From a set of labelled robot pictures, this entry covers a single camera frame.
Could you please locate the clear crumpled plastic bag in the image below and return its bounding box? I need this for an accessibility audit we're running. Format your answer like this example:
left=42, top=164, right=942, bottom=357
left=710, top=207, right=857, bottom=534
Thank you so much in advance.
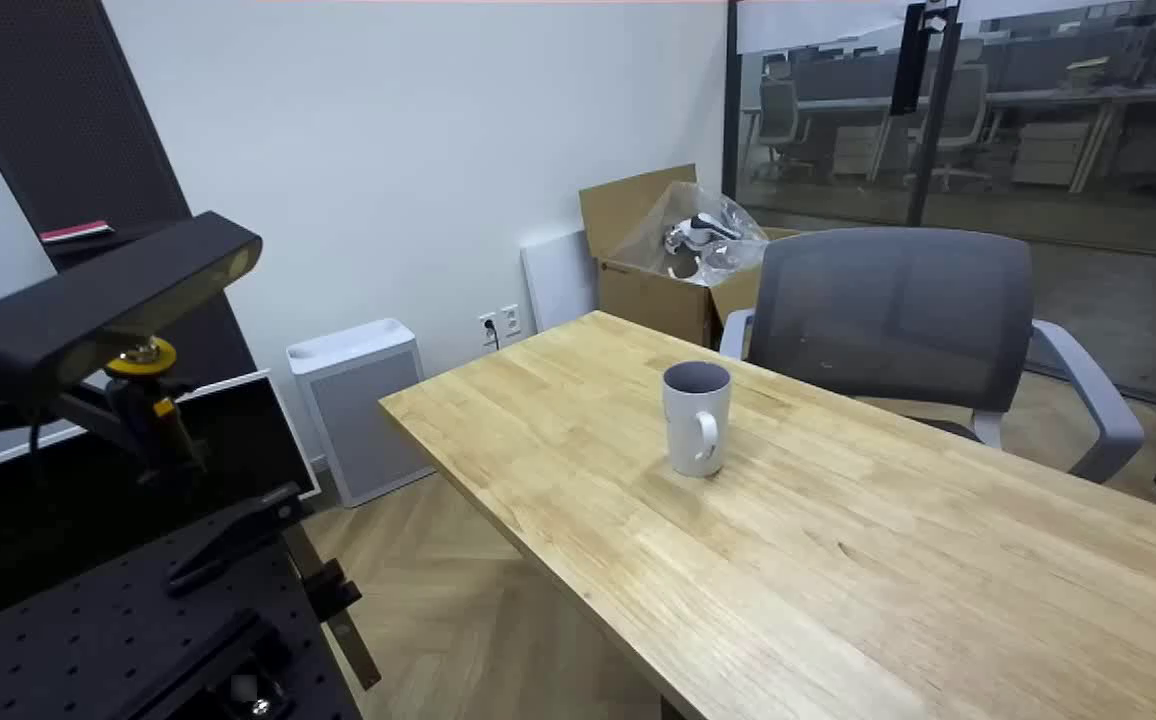
left=654, top=179, right=775, bottom=287

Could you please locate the brown cardboard box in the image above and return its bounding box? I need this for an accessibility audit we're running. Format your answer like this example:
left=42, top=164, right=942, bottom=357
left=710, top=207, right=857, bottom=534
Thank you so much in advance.
left=576, top=160, right=775, bottom=354

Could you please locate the camera mount with yellow knob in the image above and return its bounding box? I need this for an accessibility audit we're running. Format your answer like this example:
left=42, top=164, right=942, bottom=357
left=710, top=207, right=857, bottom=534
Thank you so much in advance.
left=54, top=334, right=218, bottom=490

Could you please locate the black stereo camera bar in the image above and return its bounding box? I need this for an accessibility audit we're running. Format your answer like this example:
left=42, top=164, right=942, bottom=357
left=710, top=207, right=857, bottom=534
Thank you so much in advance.
left=0, top=207, right=269, bottom=411

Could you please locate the white ceramic mug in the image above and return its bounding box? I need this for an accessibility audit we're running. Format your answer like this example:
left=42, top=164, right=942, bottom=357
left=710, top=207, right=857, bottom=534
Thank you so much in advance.
left=660, top=357, right=738, bottom=483

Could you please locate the black metal clamp bracket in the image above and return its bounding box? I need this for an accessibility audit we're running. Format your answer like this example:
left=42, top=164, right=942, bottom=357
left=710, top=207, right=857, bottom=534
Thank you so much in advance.
left=164, top=482, right=387, bottom=697

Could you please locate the black perforated breadboard base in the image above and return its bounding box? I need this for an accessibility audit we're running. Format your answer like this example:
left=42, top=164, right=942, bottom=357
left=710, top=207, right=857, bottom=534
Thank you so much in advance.
left=0, top=500, right=370, bottom=720

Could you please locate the white air purifier unit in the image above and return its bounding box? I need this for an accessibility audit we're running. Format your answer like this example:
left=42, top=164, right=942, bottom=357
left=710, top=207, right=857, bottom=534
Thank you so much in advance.
left=283, top=318, right=435, bottom=511

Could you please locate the small red flat item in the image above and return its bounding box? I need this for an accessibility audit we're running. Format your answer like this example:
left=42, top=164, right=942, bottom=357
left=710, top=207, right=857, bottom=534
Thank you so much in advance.
left=35, top=218, right=116, bottom=249

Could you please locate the grey mesh office chair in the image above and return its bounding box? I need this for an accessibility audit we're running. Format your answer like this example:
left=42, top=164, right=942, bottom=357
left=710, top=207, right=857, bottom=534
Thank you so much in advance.
left=715, top=225, right=1150, bottom=490

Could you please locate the white flat panel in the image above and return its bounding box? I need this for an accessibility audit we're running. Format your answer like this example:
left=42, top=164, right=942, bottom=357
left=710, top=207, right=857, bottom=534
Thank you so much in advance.
left=517, top=225, right=599, bottom=338

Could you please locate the black slanted board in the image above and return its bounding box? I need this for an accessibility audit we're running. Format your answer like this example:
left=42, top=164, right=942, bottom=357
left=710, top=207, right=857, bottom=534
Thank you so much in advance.
left=0, top=0, right=262, bottom=391

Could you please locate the black camera stand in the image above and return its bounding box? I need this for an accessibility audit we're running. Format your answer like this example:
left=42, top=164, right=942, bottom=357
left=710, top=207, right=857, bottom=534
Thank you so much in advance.
left=0, top=369, right=327, bottom=619

